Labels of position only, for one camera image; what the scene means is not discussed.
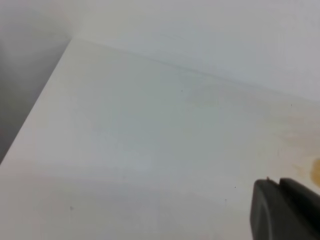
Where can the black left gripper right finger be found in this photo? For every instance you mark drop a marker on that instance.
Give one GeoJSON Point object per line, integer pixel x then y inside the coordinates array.
{"type": "Point", "coordinates": [305, 199]}

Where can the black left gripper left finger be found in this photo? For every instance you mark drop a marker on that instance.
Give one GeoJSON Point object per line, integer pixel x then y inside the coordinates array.
{"type": "Point", "coordinates": [273, 215]}

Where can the brown coffee stain puddle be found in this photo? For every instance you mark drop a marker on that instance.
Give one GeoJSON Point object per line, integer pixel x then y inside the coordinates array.
{"type": "Point", "coordinates": [312, 173]}

